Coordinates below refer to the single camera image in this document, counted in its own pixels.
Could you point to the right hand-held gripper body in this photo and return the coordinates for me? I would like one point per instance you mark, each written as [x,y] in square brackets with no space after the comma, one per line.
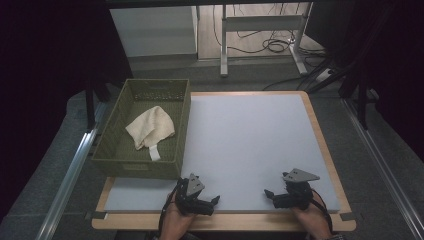
[297,191]

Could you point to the white cabinet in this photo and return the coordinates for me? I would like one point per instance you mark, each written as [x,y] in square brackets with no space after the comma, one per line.
[153,31]

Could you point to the person's right hand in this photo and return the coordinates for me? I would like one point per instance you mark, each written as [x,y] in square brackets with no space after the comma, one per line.
[313,221]

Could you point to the black stand legs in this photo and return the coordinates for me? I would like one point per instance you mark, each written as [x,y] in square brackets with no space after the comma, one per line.
[90,100]
[361,100]

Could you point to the green plastic basket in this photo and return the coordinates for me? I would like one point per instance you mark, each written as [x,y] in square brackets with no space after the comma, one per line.
[146,153]

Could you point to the person's left hand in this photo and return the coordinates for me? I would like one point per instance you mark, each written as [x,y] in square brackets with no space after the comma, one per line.
[175,223]

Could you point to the white power strip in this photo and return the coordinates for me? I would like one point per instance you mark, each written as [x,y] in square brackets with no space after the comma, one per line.
[324,75]

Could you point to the white metal desk frame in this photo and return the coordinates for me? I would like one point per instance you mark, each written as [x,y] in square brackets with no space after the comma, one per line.
[260,23]

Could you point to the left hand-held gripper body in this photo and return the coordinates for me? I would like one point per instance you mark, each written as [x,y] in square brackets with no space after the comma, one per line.
[191,196]

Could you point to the dark curtain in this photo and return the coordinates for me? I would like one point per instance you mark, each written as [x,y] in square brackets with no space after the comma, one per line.
[43,83]
[400,66]

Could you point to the cream patterned towel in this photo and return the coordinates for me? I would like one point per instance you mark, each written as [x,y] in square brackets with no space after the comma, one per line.
[151,128]

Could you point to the black tape piece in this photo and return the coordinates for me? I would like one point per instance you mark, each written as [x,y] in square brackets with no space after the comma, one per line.
[348,216]
[98,215]

